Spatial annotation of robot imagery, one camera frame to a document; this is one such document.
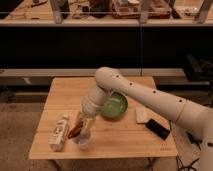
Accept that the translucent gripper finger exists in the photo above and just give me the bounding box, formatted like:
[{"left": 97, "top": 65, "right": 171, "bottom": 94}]
[
  {"left": 72, "top": 116, "right": 81, "bottom": 134},
  {"left": 81, "top": 125, "right": 91, "bottom": 138}
]

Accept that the green bowl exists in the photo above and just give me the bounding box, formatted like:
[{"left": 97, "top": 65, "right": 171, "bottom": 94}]
[{"left": 101, "top": 92, "right": 128, "bottom": 119}]

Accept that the white sponge block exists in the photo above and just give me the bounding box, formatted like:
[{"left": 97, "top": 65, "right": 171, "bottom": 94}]
[{"left": 135, "top": 107, "right": 148, "bottom": 124}]

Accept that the white plastic bottle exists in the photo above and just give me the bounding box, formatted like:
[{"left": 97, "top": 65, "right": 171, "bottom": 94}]
[{"left": 49, "top": 114, "right": 69, "bottom": 152}]

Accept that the wooden folding table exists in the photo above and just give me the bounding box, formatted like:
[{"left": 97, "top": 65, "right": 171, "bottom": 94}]
[{"left": 29, "top": 77, "right": 177, "bottom": 162}]

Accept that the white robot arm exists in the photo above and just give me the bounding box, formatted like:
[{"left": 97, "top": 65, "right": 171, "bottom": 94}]
[{"left": 76, "top": 67, "right": 213, "bottom": 171}]

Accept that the black floor cable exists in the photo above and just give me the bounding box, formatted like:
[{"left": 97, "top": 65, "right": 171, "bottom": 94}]
[{"left": 175, "top": 131, "right": 204, "bottom": 171}]

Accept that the black rectangular block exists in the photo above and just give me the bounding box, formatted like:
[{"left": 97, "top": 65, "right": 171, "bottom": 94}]
[{"left": 145, "top": 119, "right": 170, "bottom": 140}]

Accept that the white ceramic cup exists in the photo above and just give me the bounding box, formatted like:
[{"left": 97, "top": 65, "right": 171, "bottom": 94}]
[{"left": 72, "top": 132, "right": 91, "bottom": 150}]

